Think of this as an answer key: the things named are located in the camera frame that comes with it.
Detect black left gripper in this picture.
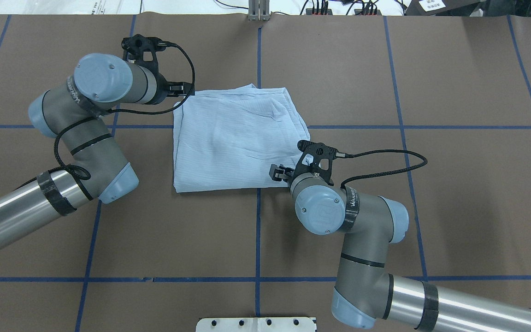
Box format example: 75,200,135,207
162,80,195,101

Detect aluminium frame post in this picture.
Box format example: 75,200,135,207
247,0,271,21

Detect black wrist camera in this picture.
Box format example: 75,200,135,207
121,34,177,73
291,140,348,186

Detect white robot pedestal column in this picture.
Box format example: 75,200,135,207
195,316,318,332

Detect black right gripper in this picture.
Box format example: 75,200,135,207
269,164,297,187

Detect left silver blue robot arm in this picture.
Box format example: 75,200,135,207
0,53,195,250

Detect light blue striped shirt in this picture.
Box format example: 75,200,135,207
173,84,311,193

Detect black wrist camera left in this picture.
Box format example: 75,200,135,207
121,34,177,73

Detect tangled black cables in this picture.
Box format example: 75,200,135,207
210,0,409,17

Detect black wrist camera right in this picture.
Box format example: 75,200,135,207
291,140,348,186

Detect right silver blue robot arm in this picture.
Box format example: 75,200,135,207
269,164,531,332

